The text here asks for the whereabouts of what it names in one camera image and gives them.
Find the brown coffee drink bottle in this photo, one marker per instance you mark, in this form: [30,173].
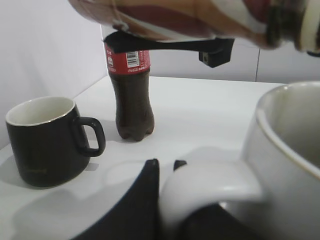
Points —
[265,23]

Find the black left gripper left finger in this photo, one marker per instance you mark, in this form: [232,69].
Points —
[135,215]

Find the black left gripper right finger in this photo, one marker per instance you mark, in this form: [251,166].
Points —
[179,163]

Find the black ceramic mug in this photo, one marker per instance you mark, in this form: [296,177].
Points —
[51,142]

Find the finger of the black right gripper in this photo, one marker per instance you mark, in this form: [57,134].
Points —
[212,53]

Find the cola bottle red label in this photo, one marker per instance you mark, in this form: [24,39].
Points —
[129,72]

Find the white ceramic mug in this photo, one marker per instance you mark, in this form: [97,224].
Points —
[274,186]

